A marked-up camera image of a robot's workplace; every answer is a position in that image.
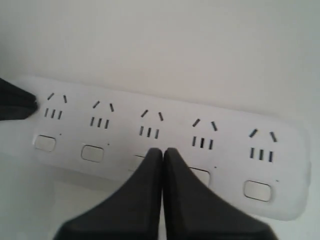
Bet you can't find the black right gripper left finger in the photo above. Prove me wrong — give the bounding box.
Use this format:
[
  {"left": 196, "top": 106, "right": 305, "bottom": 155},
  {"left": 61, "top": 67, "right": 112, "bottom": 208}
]
[{"left": 55, "top": 148, "right": 163, "bottom": 240}]

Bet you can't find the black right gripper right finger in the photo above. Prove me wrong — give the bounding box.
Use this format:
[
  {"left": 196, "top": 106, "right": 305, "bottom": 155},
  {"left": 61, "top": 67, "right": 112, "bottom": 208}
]
[{"left": 163, "top": 148, "right": 277, "bottom": 240}]

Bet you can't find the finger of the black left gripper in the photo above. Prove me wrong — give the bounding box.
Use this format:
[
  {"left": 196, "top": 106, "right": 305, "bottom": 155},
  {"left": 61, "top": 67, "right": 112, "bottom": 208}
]
[{"left": 0, "top": 78, "right": 38, "bottom": 121}]

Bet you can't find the white five-outlet power strip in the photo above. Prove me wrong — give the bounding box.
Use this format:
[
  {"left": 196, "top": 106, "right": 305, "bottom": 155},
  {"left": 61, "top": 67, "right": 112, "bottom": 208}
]
[{"left": 14, "top": 77, "right": 311, "bottom": 221}]

